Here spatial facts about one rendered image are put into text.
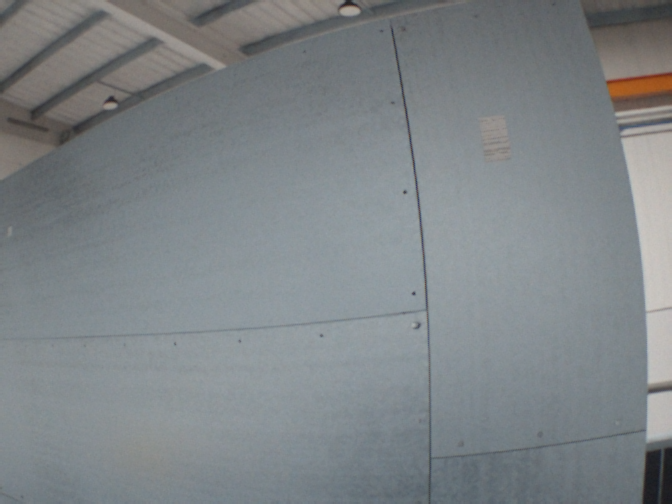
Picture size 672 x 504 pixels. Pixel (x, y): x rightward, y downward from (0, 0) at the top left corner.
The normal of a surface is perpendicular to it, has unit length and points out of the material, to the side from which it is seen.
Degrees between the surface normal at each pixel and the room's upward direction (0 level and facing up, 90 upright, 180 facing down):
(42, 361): 90
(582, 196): 90
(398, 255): 90
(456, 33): 90
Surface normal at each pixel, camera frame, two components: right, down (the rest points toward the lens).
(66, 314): -0.50, -0.11
